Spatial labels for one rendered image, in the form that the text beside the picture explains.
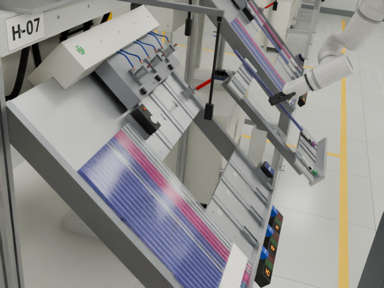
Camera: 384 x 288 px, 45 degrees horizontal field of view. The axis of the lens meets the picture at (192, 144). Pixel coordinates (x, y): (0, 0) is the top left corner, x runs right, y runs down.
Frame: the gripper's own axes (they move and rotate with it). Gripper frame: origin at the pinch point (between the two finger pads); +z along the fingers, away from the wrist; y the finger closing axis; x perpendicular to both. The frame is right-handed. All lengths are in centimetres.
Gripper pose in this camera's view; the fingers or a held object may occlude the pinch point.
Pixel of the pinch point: (274, 99)
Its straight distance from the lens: 190.4
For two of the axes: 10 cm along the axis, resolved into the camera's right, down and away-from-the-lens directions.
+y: -2.8, 4.2, -8.6
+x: 5.3, 8.2, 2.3
